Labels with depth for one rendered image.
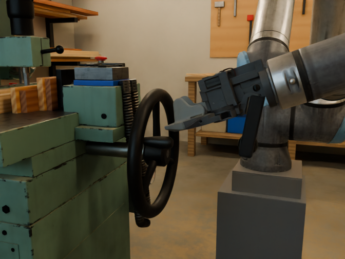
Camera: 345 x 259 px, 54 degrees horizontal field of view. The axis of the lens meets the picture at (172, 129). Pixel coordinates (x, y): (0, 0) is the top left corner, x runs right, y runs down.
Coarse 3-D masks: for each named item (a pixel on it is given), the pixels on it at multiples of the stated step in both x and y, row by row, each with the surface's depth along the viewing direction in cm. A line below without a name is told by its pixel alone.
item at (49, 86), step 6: (54, 78) 79; (48, 84) 78; (54, 84) 79; (48, 90) 78; (54, 90) 79; (48, 96) 78; (54, 96) 79; (48, 102) 78; (54, 102) 79; (48, 108) 79; (54, 108) 79; (60, 108) 82
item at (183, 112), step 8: (176, 104) 62; (184, 104) 62; (200, 104) 61; (176, 112) 63; (184, 112) 62; (192, 112) 62; (200, 112) 61; (176, 120) 63; (184, 120) 62; (168, 128) 65; (176, 128) 63; (184, 128) 62
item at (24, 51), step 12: (0, 36) 79; (12, 36) 78; (24, 36) 77; (36, 36) 79; (0, 48) 80; (12, 48) 79; (24, 48) 78; (36, 48) 79; (48, 48) 83; (0, 60) 80; (12, 60) 79; (24, 60) 78; (36, 60) 79; (48, 60) 83; (24, 72) 82
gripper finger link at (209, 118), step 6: (210, 114) 59; (222, 114) 59; (192, 120) 61; (198, 120) 59; (204, 120) 59; (210, 120) 59; (216, 120) 58; (186, 126) 61; (192, 126) 61; (198, 126) 60
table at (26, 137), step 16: (32, 112) 76; (48, 112) 76; (64, 112) 76; (0, 128) 58; (16, 128) 59; (32, 128) 62; (48, 128) 67; (64, 128) 72; (80, 128) 75; (96, 128) 74; (112, 128) 73; (0, 144) 55; (16, 144) 59; (32, 144) 62; (48, 144) 67; (0, 160) 56; (16, 160) 59
